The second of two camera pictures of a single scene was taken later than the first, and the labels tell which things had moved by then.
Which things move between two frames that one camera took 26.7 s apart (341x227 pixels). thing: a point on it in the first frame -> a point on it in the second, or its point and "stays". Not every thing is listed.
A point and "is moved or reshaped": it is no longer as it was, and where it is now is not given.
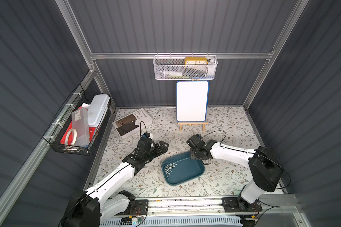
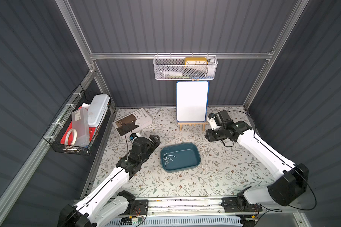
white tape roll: x=75 y=136 stays
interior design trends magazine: x=126 y=125 stays
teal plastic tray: x=180 y=168 is moved or reshaped
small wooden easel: x=194 y=123 stays
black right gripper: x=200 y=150 -> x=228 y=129
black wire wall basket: x=76 y=130 stays
